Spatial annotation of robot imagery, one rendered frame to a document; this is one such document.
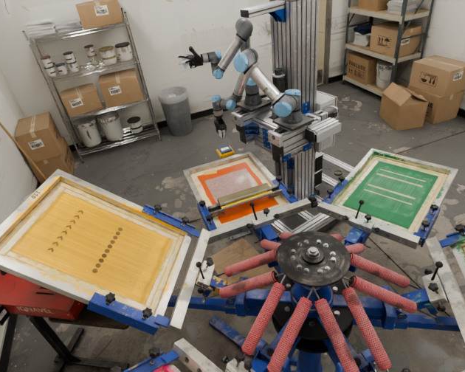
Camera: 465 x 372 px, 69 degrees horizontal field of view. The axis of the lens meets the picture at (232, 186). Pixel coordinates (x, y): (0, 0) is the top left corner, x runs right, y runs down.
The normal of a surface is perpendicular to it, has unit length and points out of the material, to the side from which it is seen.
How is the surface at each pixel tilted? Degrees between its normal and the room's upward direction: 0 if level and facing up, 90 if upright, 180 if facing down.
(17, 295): 0
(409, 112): 90
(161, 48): 90
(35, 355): 0
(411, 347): 0
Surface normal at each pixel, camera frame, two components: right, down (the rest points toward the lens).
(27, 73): 0.34, 0.52
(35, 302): -0.12, -0.80
